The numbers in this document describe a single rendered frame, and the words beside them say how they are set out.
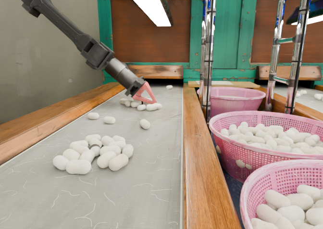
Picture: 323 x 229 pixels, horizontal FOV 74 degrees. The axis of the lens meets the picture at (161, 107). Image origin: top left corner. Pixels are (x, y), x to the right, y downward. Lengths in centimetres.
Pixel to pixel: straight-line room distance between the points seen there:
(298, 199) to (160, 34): 103
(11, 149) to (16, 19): 227
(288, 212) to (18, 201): 33
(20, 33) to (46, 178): 235
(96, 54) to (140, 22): 54
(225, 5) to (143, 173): 104
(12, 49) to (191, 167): 255
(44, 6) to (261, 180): 87
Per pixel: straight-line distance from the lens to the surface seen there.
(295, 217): 32
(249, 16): 125
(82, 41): 79
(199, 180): 29
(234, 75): 123
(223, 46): 123
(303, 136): 57
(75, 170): 36
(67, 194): 33
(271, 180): 35
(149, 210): 28
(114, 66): 73
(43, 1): 97
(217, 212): 25
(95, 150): 41
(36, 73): 258
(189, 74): 120
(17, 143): 50
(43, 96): 259
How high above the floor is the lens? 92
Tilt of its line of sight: 14 degrees down
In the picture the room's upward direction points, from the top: straight up
